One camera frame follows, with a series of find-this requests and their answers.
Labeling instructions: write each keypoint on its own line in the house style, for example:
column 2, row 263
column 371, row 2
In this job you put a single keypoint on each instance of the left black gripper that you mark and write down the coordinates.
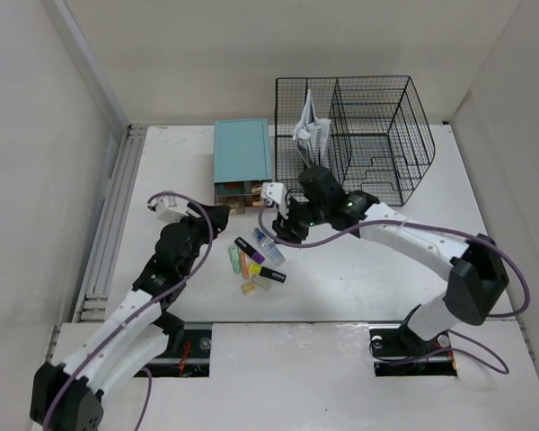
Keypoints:
column 202, row 223

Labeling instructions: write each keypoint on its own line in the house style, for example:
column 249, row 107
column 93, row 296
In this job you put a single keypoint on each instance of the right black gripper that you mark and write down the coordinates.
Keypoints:
column 284, row 227

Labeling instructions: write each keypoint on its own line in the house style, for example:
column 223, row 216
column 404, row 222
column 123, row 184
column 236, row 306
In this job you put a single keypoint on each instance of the clear spray bottle blue cap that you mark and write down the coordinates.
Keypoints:
column 269, row 247

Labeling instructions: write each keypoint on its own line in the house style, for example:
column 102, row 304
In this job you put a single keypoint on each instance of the teal mini drawer cabinet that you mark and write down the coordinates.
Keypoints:
column 242, row 163

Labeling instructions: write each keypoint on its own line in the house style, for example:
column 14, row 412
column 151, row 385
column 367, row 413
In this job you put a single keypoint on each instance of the white paper booklet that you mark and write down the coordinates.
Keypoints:
column 311, row 134

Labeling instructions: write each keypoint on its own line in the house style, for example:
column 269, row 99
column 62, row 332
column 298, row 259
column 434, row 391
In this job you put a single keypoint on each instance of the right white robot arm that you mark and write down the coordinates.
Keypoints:
column 471, row 266

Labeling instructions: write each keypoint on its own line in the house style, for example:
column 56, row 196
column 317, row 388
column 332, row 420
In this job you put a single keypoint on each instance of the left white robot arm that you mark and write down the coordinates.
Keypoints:
column 72, row 394

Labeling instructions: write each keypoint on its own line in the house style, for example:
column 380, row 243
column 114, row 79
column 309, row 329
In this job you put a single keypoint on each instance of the green highlighter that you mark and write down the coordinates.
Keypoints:
column 235, row 259

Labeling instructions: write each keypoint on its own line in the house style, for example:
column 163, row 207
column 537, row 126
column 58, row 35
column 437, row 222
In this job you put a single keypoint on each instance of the purple black highlighter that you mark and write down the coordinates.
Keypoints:
column 249, row 250

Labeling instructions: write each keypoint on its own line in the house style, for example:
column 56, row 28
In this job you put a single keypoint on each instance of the orange highlighter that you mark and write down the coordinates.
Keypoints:
column 244, row 265

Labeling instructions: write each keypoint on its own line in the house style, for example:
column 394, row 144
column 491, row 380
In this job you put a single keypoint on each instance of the yellow black highlighter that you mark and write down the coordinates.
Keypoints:
column 269, row 273

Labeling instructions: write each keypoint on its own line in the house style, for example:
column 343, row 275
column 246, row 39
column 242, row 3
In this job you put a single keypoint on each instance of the small wooden eraser block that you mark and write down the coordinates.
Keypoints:
column 248, row 288

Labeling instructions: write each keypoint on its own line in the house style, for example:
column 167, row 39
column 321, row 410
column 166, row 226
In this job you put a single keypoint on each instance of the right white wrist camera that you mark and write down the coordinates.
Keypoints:
column 275, row 193

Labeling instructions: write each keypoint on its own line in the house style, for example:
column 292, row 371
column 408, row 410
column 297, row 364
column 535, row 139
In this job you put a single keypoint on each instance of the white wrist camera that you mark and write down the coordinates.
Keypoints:
column 166, row 205
column 275, row 193

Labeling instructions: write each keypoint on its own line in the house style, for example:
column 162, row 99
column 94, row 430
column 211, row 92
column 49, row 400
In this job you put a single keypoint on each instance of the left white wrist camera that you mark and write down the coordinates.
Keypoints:
column 166, row 205

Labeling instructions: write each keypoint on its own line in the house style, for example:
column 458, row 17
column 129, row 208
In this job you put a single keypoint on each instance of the black wire mesh organizer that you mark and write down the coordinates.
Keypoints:
column 379, row 139

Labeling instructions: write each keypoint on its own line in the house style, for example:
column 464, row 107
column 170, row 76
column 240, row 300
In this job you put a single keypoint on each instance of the aluminium rail frame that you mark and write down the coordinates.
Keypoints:
column 93, row 291

